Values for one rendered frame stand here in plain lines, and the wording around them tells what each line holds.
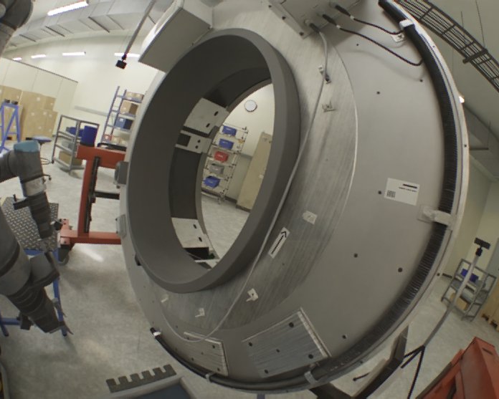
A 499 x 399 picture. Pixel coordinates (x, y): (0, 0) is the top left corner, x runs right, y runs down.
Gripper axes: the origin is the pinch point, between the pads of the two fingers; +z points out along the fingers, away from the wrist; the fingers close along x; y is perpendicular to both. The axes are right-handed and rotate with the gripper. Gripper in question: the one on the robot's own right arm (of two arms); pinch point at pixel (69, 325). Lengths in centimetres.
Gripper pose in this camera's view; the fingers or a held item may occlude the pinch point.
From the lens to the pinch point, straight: 59.6
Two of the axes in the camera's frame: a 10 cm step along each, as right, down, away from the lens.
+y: -6.6, 3.2, -6.8
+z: -1.6, 8.2, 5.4
